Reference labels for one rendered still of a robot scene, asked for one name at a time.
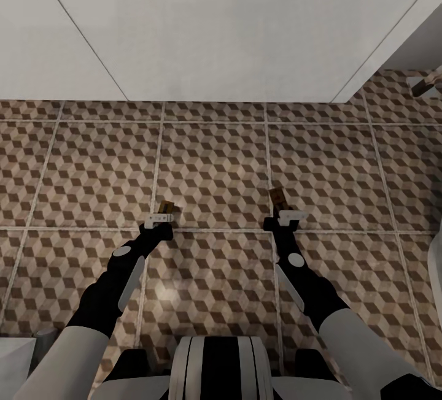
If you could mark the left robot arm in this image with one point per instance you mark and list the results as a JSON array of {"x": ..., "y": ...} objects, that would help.
[{"x": 68, "y": 370}]

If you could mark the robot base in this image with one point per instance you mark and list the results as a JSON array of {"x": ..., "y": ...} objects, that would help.
[{"x": 129, "y": 381}]

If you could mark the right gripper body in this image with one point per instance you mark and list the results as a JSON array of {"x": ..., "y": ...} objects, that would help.
[{"x": 272, "y": 224}]

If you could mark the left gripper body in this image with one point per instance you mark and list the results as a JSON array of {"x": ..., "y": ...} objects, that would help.
[{"x": 163, "y": 231}]

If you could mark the mousetrap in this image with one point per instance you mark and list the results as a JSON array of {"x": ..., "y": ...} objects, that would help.
[
  {"x": 278, "y": 199},
  {"x": 166, "y": 207}
]

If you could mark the bathtub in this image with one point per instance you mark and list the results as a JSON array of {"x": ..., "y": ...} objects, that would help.
[{"x": 424, "y": 87}]

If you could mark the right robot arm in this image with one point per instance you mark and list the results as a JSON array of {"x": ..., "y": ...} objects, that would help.
[{"x": 373, "y": 370}]

